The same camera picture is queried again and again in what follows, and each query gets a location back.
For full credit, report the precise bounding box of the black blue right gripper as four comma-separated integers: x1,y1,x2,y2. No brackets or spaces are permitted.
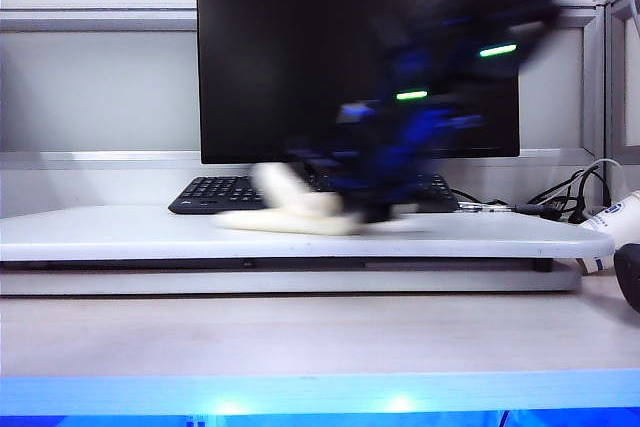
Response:
283,96,487,225

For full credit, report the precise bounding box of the white cloth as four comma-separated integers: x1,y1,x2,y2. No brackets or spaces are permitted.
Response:
213,161,367,238

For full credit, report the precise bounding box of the black computer keyboard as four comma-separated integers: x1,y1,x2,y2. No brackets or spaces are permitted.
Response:
167,172,460,216

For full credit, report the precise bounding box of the black computer monitor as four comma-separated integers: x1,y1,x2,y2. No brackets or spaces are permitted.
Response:
195,0,521,165

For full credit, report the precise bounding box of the white monitor riser stand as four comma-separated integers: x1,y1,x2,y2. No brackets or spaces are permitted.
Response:
0,203,616,296

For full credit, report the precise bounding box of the black and blue computer mouse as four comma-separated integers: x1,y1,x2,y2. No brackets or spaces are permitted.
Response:
613,242,640,312

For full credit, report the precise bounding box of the black cable with metal plug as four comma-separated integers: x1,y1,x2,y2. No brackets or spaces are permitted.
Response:
452,188,554,216

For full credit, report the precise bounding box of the black cable bundle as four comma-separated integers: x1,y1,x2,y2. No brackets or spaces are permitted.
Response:
524,165,614,224

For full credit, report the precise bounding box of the grey partition with rail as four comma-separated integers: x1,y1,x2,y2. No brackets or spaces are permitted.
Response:
0,2,607,221

